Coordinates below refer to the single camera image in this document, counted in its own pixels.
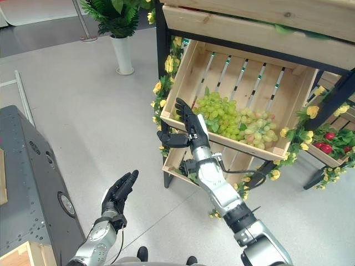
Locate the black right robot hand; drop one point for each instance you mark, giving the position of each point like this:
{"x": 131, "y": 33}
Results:
{"x": 195, "y": 130}

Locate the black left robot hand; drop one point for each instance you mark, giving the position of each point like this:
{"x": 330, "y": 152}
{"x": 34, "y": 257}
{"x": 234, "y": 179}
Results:
{"x": 119, "y": 189}

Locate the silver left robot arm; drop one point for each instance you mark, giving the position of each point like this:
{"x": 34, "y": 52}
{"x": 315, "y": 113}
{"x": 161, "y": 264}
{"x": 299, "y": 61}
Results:
{"x": 98, "y": 241}

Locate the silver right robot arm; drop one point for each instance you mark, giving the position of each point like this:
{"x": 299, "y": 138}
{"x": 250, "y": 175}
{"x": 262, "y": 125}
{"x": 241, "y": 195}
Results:
{"x": 222, "y": 191}

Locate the wooden crate with red fruits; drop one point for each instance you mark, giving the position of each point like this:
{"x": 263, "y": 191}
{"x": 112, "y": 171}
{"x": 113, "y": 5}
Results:
{"x": 327, "y": 159}

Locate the low wooden crate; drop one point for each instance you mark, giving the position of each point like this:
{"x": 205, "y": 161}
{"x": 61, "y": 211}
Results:
{"x": 173, "y": 163}

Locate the pale green pinkish grape bunch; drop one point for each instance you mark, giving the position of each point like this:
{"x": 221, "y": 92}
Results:
{"x": 259, "y": 128}

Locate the dark left robot foot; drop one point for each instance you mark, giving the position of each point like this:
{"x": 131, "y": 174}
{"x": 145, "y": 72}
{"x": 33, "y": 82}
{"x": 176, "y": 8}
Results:
{"x": 143, "y": 252}

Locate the dark robot foot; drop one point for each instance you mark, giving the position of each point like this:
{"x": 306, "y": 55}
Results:
{"x": 191, "y": 260}
{"x": 143, "y": 252}

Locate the yellow flower garland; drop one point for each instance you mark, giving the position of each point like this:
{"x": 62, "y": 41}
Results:
{"x": 168, "y": 64}

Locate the wooden crate with slatted bottom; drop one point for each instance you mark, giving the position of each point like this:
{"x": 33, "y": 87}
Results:
{"x": 249, "y": 83}

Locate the grey robot torso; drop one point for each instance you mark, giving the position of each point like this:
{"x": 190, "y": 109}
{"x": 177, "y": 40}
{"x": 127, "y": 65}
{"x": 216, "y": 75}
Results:
{"x": 130, "y": 261}

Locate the grey perforated metal table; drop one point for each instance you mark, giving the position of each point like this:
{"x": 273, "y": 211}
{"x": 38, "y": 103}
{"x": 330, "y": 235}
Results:
{"x": 30, "y": 177}

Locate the dark right robot foot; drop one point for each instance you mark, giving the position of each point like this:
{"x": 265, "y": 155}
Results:
{"x": 191, "y": 260}

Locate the white tall vase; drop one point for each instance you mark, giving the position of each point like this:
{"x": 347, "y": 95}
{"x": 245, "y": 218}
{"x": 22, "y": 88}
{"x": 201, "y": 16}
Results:
{"x": 122, "y": 54}

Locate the light plywood box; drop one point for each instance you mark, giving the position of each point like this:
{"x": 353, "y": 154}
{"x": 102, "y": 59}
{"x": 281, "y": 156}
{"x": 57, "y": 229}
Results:
{"x": 25, "y": 255}

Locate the small wooden board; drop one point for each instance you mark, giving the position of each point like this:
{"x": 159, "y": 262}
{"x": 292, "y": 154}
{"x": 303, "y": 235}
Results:
{"x": 2, "y": 177}

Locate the long wooden crate with leaves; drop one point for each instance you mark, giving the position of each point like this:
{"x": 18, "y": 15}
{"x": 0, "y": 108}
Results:
{"x": 249, "y": 25}

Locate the large red fruit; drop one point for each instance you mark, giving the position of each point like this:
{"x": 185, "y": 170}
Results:
{"x": 325, "y": 148}

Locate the round red fruit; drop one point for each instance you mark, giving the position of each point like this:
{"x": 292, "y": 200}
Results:
{"x": 330, "y": 136}

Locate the green fern plant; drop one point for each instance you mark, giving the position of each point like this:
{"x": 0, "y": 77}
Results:
{"x": 116, "y": 16}

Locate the small red fruit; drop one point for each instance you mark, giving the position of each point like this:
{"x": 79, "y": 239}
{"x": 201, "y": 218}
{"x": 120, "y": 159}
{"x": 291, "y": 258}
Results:
{"x": 347, "y": 149}

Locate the silver pole stand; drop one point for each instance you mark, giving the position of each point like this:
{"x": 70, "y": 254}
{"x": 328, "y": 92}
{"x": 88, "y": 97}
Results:
{"x": 83, "y": 22}

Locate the black metal shelf frame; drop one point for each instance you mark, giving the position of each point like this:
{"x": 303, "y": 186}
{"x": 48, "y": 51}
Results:
{"x": 160, "y": 55}

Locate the white metal rail frame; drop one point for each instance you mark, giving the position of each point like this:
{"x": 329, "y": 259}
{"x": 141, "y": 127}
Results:
{"x": 22, "y": 91}

